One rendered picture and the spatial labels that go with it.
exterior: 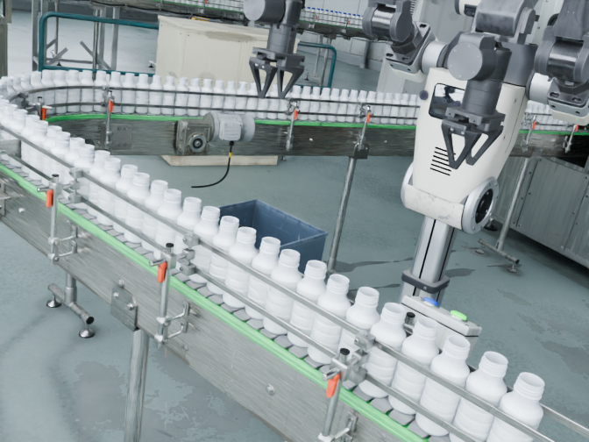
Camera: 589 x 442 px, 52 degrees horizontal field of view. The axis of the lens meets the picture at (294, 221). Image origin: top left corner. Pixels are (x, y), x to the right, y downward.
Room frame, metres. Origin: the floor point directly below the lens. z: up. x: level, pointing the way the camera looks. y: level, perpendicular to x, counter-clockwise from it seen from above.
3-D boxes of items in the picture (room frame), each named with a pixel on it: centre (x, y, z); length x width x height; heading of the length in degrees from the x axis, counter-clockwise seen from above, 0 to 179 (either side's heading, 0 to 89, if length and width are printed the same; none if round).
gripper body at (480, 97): (1.05, -0.27, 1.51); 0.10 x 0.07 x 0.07; 142
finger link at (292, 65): (1.32, 0.08, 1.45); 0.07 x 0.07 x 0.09; 52
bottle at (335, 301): (0.98, -0.10, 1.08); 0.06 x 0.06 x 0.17
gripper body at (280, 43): (1.31, 0.09, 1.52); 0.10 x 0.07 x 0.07; 142
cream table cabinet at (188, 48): (5.59, 0.87, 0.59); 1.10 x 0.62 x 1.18; 124
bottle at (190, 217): (1.24, 0.23, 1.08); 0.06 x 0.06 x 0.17
